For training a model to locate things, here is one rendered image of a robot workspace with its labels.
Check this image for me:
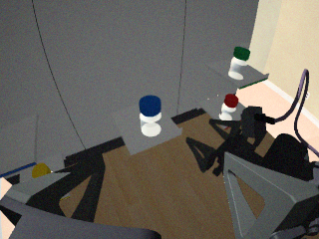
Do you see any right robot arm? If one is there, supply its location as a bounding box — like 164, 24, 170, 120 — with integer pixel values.
240, 106, 319, 236

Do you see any bottle with dark blue cap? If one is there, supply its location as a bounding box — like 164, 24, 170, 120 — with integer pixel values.
139, 96, 161, 137

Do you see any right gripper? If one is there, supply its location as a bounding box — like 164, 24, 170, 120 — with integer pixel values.
186, 119, 267, 176

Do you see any white bottle with green cap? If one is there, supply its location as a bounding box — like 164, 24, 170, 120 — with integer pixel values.
228, 47, 250, 81

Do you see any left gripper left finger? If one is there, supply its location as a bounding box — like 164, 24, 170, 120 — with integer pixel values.
4, 154, 106, 222

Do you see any clear glass bottle with yellow cap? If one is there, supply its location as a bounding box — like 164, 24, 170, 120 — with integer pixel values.
32, 163, 53, 178

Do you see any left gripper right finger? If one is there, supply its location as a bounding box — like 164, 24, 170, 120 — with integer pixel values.
221, 152, 319, 239

